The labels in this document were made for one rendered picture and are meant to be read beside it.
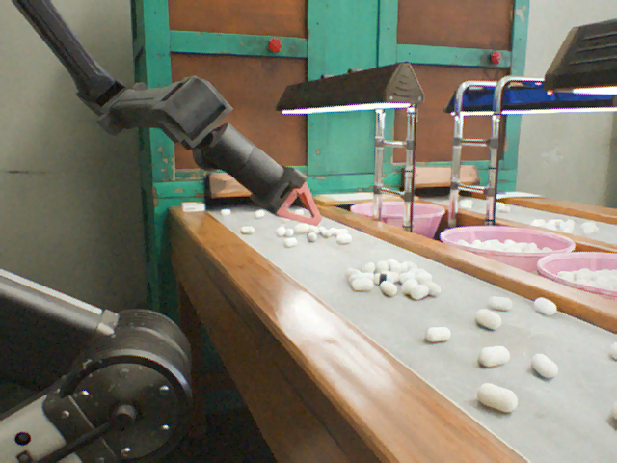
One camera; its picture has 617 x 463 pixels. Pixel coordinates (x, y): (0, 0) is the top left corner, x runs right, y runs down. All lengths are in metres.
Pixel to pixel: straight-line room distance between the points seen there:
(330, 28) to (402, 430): 1.49
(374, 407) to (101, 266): 2.13
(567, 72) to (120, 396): 0.56
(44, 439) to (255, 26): 1.37
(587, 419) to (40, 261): 2.25
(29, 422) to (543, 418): 0.48
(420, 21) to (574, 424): 1.59
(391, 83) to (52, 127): 1.75
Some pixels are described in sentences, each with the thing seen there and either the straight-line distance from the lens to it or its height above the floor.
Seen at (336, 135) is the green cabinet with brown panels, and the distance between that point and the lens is 1.78.
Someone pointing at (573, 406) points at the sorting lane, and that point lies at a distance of 0.59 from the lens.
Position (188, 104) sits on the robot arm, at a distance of 0.73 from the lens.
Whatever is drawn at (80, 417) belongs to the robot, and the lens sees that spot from 0.57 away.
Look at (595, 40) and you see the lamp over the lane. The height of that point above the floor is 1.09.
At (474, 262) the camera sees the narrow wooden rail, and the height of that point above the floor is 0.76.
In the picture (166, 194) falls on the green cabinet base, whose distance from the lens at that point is 1.63.
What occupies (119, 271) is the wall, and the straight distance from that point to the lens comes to 2.54.
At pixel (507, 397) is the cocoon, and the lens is 0.54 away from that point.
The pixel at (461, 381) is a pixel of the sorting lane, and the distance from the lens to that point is 0.60.
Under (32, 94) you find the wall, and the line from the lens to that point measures 2.46.
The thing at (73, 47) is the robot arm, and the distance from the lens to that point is 1.08.
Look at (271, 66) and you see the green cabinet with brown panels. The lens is 1.71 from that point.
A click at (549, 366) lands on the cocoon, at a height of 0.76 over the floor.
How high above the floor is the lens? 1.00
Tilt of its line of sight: 11 degrees down
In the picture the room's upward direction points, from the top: straight up
